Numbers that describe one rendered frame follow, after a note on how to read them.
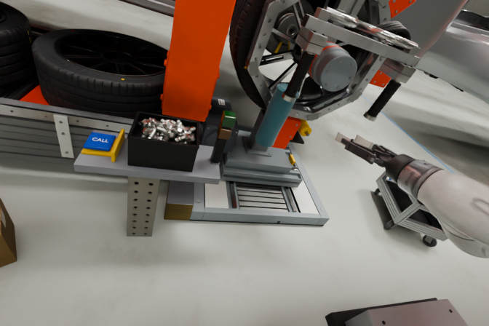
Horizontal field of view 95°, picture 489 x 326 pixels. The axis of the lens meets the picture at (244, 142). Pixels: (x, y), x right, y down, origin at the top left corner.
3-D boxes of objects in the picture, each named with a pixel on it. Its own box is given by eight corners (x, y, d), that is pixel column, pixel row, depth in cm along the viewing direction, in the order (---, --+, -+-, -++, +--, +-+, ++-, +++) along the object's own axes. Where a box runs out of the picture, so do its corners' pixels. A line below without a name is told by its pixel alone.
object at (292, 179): (281, 150, 169) (286, 141, 163) (296, 188, 142) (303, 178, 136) (216, 140, 153) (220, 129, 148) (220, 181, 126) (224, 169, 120)
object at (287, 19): (303, 57, 145) (321, -1, 125) (308, 61, 139) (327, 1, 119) (256, 52, 138) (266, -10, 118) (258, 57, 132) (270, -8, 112)
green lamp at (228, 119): (231, 121, 75) (235, 111, 73) (233, 129, 72) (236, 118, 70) (220, 119, 74) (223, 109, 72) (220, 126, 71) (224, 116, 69)
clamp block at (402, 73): (388, 73, 80) (399, 58, 77) (406, 84, 74) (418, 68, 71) (378, 69, 79) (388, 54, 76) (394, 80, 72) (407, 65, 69)
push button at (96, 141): (116, 140, 75) (116, 134, 73) (110, 154, 69) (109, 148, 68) (92, 137, 72) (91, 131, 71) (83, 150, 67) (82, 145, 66)
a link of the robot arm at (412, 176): (430, 168, 49) (405, 155, 54) (410, 201, 52) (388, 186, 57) (454, 169, 52) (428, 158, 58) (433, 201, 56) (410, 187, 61)
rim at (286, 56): (252, 93, 127) (338, 73, 128) (260, 115, 109) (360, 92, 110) (236, -13, 94) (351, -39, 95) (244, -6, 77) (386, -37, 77)
